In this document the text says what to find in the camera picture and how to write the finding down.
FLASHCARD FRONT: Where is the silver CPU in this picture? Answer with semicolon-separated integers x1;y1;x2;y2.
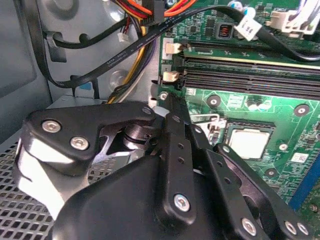
228;128;271;160

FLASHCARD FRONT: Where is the wire locking lever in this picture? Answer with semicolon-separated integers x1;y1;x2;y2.
188;112;228;125

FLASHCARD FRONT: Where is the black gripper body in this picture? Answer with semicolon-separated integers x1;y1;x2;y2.
51;154;251;240

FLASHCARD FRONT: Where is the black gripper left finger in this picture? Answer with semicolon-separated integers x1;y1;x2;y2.
11;92;199;227

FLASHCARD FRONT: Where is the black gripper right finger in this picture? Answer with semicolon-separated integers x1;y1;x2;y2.
183;97;315;240

